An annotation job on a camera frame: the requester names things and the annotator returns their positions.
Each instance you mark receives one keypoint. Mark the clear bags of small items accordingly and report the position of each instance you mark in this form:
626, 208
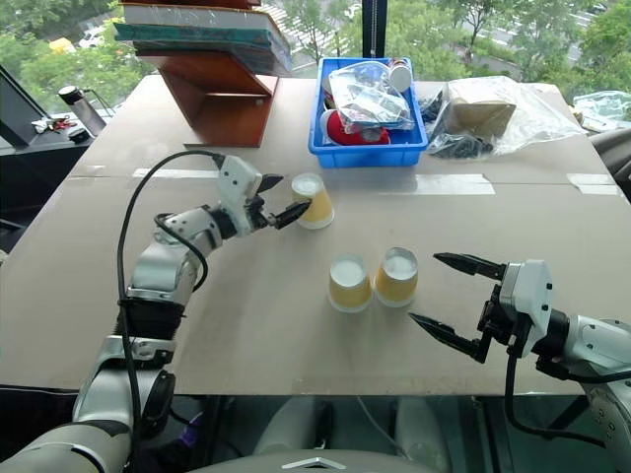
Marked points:
370, 98

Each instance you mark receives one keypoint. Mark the silver robot torso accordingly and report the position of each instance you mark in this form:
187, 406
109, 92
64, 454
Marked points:
315, 463

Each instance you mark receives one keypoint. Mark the black bottle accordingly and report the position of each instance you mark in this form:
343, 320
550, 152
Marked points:
81, 108

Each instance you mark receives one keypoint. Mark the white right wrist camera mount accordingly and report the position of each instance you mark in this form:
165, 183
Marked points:
530, 295

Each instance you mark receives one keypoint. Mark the brown wooden book stand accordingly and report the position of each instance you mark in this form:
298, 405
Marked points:
227, 118

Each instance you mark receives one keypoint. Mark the white robot leg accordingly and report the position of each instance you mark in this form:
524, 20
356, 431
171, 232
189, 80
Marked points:
291, 428
419, 428

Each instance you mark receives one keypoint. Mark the black side desk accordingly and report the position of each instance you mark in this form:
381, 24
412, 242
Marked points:
29, 167

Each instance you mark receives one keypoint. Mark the black chair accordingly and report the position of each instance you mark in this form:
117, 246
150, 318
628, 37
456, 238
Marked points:
613, 157

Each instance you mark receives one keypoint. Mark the blue plastic bin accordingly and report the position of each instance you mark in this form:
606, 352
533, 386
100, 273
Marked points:
365, 155

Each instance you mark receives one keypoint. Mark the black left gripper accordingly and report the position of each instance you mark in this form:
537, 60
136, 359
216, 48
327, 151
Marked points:
257, 213

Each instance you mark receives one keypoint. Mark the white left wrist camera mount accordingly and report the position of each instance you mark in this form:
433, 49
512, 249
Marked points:
236, 182

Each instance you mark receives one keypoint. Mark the brown cardboard box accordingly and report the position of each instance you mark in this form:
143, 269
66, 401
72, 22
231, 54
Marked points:
480, 118

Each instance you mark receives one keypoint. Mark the clear plastic bag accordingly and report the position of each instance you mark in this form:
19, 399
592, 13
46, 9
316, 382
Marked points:
537, 118

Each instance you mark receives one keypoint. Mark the white right robot leg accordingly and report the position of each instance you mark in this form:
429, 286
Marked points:
419, 428

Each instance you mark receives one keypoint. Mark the bag of black parts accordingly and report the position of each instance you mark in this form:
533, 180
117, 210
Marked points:
458, 145

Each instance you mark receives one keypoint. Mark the wide clear tape strip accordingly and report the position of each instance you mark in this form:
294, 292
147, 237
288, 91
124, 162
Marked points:
456, 184

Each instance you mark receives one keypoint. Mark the teal covered book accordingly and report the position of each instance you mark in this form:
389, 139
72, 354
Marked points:
197, 38

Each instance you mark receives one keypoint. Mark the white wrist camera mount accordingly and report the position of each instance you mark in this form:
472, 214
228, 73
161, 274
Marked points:
530, 295
236, 182

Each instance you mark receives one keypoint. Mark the short clear tape strip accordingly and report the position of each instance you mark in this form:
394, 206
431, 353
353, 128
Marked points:
591, 183

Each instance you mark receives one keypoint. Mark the thin clear tape strip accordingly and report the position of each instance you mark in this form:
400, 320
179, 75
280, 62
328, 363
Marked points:
172, 173

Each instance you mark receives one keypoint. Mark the black window mullion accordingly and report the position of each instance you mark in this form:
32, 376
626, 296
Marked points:
373, 27

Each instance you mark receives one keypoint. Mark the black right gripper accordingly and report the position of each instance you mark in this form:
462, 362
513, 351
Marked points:
495, 320

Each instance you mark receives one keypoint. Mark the keys with red tag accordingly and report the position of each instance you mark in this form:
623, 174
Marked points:
49, 123

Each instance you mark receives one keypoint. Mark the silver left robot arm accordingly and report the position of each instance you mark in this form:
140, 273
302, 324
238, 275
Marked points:
158, 266

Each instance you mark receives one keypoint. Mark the thick book with cream pages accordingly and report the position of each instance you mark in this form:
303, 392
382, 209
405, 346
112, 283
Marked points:
207, 17

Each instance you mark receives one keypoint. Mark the yellow paper cup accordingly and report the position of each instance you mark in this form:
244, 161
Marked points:
350, 290
318, 204
394, 286

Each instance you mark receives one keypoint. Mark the red round item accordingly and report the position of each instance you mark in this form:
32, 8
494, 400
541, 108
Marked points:
340, 130

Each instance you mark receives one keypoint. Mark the white left robot leg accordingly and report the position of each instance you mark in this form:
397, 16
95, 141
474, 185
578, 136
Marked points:
291, 428

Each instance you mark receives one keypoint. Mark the teal plastic bag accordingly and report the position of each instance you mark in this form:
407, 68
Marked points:
604, 109

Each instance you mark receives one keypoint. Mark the white cylinder container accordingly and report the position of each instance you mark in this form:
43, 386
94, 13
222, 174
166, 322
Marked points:
400, 76

